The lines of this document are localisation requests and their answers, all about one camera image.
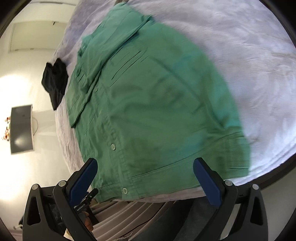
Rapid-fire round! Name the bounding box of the green work shirt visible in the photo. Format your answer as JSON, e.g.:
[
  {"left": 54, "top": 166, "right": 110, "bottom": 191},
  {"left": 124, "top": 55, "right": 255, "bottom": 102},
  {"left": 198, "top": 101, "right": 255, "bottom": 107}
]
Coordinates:
[{"left": 65, "top": 4, "right": 250, "bottom": 202}]

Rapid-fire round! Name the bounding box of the person's left hand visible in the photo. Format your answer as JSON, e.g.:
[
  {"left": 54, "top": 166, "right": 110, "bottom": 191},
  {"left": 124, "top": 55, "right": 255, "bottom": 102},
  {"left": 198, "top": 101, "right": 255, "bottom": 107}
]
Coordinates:
[{"left": 81, "top": 211, "right": 94, "bottom": 232}]

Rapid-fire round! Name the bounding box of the black folded garment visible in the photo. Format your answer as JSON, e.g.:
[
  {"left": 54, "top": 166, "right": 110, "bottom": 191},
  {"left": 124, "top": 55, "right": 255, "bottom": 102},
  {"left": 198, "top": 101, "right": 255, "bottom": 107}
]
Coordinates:
[{"left": 41, "top": 58, "right": 69, "bottom": 110}]

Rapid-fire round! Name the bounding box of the lavender embossed bed cover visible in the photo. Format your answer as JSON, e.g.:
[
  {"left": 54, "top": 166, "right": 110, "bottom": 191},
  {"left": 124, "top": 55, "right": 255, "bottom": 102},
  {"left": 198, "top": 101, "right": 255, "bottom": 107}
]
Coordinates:
[{"left": 54, "top": 1, "right": 295, "bottom": 202}]

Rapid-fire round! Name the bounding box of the wall mounted television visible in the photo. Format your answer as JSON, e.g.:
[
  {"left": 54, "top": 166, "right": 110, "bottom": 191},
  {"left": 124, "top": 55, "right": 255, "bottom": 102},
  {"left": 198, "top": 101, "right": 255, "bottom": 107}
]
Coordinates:
[{"left": 10, "top": 105, "right": 34, "bottom": 155}]

